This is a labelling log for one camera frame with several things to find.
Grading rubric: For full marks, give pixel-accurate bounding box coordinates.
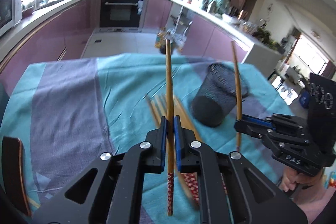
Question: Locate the white microwave oven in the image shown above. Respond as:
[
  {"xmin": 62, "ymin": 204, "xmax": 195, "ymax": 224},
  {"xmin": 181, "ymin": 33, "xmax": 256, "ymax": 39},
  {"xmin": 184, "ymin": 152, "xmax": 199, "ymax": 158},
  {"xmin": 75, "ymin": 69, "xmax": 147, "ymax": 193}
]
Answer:
[{"xmin": 0, "ymin": 0, "xmax": 22, "ymax": 36}]

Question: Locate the cooking oil bottle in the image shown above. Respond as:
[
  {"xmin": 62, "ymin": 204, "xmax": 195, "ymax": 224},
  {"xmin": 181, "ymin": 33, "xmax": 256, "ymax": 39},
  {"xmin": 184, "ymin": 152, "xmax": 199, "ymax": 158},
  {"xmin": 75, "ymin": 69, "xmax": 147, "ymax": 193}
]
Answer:
[{"xmin": 155, "ymin": 27, "xmax": 167, "ymax": 49}]

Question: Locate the green potted plant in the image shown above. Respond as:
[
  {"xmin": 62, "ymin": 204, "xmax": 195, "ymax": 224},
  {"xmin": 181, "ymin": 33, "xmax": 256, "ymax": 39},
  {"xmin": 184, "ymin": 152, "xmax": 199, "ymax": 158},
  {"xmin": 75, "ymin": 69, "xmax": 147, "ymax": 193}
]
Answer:
[{"xmin": 252, "ymin": 27, "xmax": 277, "ymax": 50}]

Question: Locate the right hand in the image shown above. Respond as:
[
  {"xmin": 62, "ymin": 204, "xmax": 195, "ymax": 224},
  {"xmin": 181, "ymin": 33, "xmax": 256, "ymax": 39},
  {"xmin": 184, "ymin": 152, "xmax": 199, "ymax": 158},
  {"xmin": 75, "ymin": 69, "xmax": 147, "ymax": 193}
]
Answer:
[{"xmin": 279, "ymin": 166, "xmax": 324, "ymax": 192}]

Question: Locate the teal purple table cloth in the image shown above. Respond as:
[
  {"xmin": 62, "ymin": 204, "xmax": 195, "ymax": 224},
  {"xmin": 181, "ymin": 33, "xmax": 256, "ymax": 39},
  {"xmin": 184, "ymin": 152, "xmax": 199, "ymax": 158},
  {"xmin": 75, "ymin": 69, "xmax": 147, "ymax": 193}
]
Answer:
[{"xmin": 1, "ymin": 53, "xmax": 292, "ymax": 223}]

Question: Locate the teal kitchen appliance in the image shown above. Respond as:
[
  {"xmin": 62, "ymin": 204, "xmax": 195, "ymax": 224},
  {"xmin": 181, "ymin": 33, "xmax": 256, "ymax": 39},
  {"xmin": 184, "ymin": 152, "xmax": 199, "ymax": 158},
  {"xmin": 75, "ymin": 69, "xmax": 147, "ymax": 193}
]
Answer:
[{"xmin": 209, "ymin": 0, "xmax": 230, "ymax": 15}]

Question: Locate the black mesh utensil cup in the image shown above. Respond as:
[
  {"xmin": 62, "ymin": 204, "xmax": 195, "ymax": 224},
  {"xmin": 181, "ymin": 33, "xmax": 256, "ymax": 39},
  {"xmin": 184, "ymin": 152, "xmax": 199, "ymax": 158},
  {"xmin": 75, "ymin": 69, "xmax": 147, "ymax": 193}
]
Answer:
[{"xmin": 190, "ymin": 63, "xmax": 236, "ymax": 127}]

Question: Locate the bamboo chopstick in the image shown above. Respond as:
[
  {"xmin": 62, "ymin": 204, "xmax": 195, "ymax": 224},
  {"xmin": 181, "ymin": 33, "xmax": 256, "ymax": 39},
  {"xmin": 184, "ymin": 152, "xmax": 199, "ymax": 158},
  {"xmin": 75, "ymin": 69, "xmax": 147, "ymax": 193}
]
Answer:
[
  {"xmin": 145, "ymin": 96, "xmax": 161, "ymax": 127},
  {"xmin": 230, "ymin": 41, "xmax": 243, "ymax": 152},
  {"xmin": 174, "ymin": 96, "xmax": 202, "ymax": 141},
  {"xmin": 154, "ymin": 95, "xmax": 166, "ymax": 117},
  {"xmin": 166, "ymin": 39, "xmax": 174, "ymax": 216},
  {"xmin": 172, "ymin": 96, "xmax": 200, "ymax": 212}
]

